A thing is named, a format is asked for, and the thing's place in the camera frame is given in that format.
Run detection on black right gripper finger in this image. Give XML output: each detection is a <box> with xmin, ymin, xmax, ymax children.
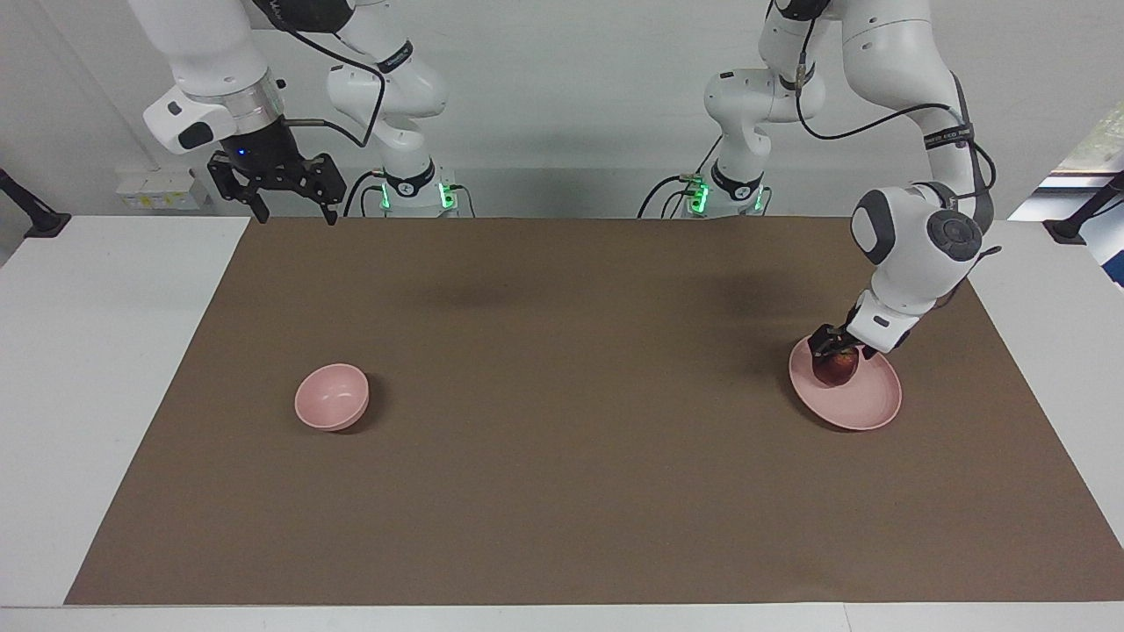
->
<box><xmin>281</xmin><ymin>154</ymin><xmax>346</xmax><ymax>226</ymax></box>
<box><xmin>208</xmin><ymin>154</ymin><xmax>269</xmax><ymax>222</ymax></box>

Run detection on red apple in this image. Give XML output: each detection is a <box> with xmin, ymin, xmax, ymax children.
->
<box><xmin>812</xmin><ymin>348</ymin><xmax>861</xmax><ymax>388</ymax></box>

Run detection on pink plate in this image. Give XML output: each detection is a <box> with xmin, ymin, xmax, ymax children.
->
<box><xmin>789</xmin><ymin>334</ymin><xmax>903</xmax><ymax>432</ymax></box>

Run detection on pink bowl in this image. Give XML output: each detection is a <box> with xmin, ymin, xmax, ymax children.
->
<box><xmin>294</xmin><ymin>363</ymin><xmax>371</xmax><ymax>432</ymax></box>

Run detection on brown table mat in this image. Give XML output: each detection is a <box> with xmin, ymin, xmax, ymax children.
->
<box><xmin>64</xmin><ymin>217</ymin><xmax>1124</xmax><ymax>607</ymax></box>

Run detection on window with green view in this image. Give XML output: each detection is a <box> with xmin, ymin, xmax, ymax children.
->
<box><xmin>1041</xmin><ymin>92</ymin><xmax>1124</xmax><ymax>190</ymax></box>

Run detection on black base cable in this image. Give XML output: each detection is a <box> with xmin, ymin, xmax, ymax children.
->
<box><xmin>342</xmin><ymin>171</ymin><xmax>387</xmax><ymax>218</ymax></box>
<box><xmin>637</xmin><ymin>136</ymin><xmax>725</xmax><ymax>219</ymax></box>

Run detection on white wall socket strip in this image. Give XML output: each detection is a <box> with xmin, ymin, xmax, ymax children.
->
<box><xmin>117</xmin><ymin>169</ymin><xmax>196</xmax><ymax>210</ymax></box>

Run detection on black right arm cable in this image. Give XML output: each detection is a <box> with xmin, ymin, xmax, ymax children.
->
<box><xmin>255</xmin><ymin>0</ymin><xmax>388</xmax><ymax>148</ymax></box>

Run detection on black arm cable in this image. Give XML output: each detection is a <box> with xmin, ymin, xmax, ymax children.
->
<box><xmin>255</xmin><ymin>0</ymin><xmax>388</xmax><ymax>148</ymax></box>
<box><xmin>790</xmin><ymin>0</ymin><xmax>1002</xmax><ymax>308</ymax></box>

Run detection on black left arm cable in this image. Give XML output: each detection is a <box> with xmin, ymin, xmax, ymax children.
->
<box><xmin>790</xmin><ymin>0</ymin><xmax>1002</xmax><ymax>308</ymax></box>

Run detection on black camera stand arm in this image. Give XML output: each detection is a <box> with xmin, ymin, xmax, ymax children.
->
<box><xmin>0</xmin><ymin>167</ymin><xmax>71</xmax><ymax>240</ymax></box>
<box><xmin>1043</xmin><ymin>171</ymin><xmax>1124</xmax><ymax>245</ymax></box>

